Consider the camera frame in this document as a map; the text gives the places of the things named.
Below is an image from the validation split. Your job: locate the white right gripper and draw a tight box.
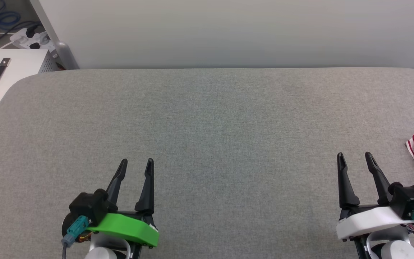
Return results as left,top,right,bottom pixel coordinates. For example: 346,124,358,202
336,152,414,241

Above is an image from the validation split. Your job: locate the white partition board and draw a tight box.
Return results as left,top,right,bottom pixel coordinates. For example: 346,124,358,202
30,0,414,70

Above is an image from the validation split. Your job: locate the blue coiled cable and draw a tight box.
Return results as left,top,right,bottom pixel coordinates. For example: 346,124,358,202
0,0,21,32

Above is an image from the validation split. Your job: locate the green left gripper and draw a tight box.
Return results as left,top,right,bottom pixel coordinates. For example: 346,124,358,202
86,158,160,258

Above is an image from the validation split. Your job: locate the white power strip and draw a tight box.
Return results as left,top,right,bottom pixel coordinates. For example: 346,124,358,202
9,28,55,51

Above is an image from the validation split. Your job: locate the white metal case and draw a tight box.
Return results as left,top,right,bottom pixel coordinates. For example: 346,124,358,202
0,48,59,127

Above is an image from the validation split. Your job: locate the grey partition foot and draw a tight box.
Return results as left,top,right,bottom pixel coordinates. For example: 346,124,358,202
54,40,81,70

